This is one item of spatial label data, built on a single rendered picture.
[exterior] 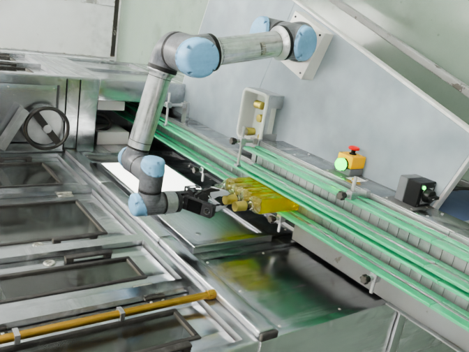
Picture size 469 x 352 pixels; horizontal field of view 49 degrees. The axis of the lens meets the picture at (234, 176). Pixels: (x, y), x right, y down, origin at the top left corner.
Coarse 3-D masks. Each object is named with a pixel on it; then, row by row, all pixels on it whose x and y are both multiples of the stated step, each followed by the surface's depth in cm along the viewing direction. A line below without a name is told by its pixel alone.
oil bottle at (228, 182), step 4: (224, 180) 194; (228, 180) 194; (232, 180) 194; (236, 180) 195; (240, 180) 196; (244, 180) 197; (248, 180) 197; (252, 180) 198; (228, 184) 192; (232, 184) 192; (228, 188) 192
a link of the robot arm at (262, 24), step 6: (258, 18) 182; (264, 18) 180; (270, 18) 182; (252, 24) 186; (258, 24) 182; (264, 24) 179; (270, 24) 180; (276, 24) 178; (252, 30) 185; (258, 30) 182; (264, 30) 179; (270, 30) 179
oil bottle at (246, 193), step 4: (252, 188) 189; (256, 188) 190; (260, 188) 191; (264, 188) 191; (268, 188) 192; (240, 192) 186; (244, 192) 184; (248, 192) 184; (252, 192) 184; (256, 192) 185; (260, 192) 186; (264, 192) 187; (268, 192) 188; (272, 192) 189; (276, 192) 190; (244, 196) 184; (248, 196) 183
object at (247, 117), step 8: (248, 88) 219; (248, 96) 224; (256, 96) 226; (264, 96) 222; (248, 104) 225; (240, 112) 225; (248, 112) 227; (256, 112) 227; (264, 112) 212; (240, 120) 226; (248, 120) 228; (256, 120) 227; (264, 120) 213; (240, 128) 228; (256, 128) 228; (240, 136) 226; (248, 136) 226; (256, 136) 227
